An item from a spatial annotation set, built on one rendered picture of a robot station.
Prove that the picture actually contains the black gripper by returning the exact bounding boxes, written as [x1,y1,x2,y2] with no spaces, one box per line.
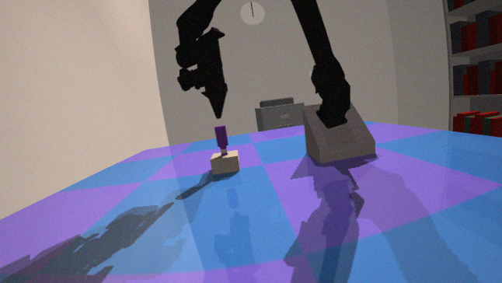
[194,54,228,118]

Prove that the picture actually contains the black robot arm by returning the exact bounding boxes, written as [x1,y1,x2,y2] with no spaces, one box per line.
[175,0,350,129]

